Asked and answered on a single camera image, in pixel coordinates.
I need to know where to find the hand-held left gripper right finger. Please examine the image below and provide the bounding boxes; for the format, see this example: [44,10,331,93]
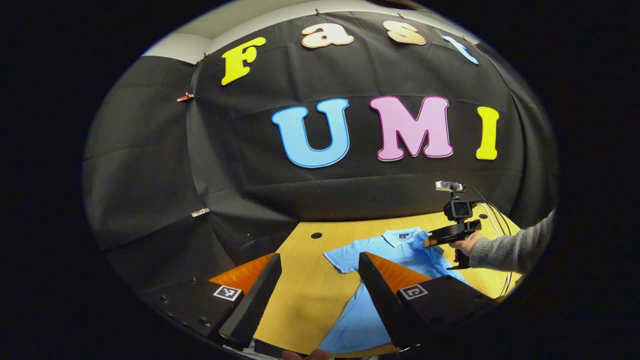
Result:
[357,251,501,351]

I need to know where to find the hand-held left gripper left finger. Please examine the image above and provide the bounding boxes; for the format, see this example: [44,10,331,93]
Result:
[144,252,283,351]

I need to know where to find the light blue T-shirt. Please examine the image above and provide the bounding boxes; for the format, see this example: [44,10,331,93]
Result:
[317,227,471,355]

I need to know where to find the black backdrop cloth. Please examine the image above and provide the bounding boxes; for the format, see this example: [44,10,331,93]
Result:
[82,10,558,301]

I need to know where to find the right hand-held gripper cable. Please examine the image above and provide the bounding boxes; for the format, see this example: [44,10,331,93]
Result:
[465,185,518,298]

